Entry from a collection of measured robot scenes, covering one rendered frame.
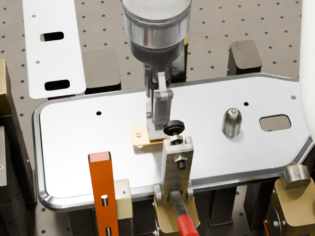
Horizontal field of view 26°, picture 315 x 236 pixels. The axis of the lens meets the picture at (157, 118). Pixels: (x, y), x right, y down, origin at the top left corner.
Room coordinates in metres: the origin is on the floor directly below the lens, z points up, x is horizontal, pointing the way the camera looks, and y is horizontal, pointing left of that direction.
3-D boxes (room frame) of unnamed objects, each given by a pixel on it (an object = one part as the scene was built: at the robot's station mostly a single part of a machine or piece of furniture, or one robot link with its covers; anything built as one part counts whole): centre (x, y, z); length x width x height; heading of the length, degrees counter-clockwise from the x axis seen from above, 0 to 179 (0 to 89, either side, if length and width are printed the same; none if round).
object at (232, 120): (0.68, -0.12, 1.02); 0.03 x 0.03 x 0.07
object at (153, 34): (0.66, 0.00, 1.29); 0.09 x 0.09 x 0.06
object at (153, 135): (0.65, 0.00, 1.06); 0.03 x 0.01 x 0.07; 100
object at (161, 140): (0.66, 0.00, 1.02); 0.08 x 0.04 x 0.01; 100
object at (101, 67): (0.85, 0.11, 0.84); 0.12 x 0.07 x 0.28; 10
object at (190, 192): (0.52, -0.05, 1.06); 0.03 x 0.01 x 0.03; 10
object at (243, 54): (0.87, -0.16, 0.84); 0.10 x 0.05 x 0.29; 10
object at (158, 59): (0.66, 0.00, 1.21); 0.08 x 0.07 x 0.09; 10
